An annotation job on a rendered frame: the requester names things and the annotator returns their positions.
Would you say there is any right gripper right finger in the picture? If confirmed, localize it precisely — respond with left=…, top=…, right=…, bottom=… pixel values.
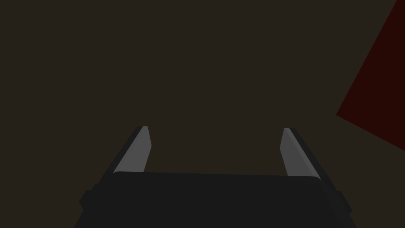
left=280, top=127, right=329, bottom=187

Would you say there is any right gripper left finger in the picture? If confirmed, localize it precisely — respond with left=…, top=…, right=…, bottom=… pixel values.
left=100, top=125, right=152, bottom=184

